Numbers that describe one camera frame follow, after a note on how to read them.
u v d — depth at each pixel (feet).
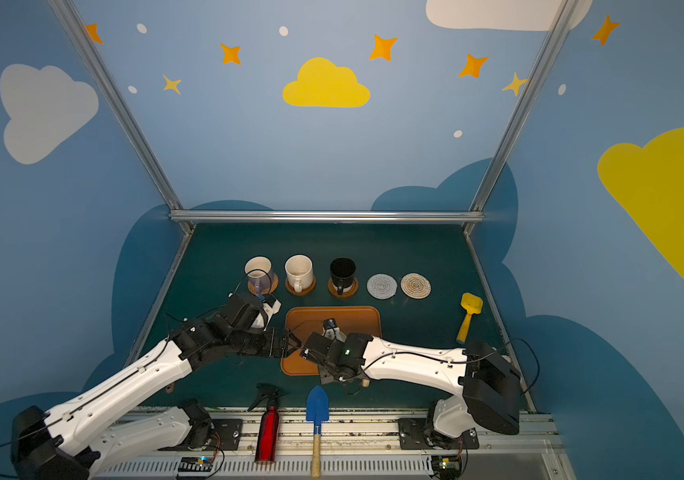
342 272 3.21
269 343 2.16
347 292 3.26
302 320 3.21
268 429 2.40
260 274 3.29
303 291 3.23
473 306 3.21
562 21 2.32
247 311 1.91
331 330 2.36
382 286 3.42
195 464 2.40
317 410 2.57
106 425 1.41
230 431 2.46
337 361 1.92
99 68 2.53
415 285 3.42
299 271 3.39
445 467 2.40
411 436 2.44
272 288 3.41
